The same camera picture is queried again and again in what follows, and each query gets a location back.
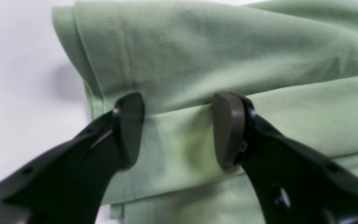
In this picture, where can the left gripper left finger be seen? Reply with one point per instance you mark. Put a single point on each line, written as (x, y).
(66, 184)

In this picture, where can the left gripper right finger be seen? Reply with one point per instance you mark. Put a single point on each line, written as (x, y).
(294, 183)

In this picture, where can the sage green T-shirt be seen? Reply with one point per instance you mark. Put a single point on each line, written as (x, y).
(296, 60)

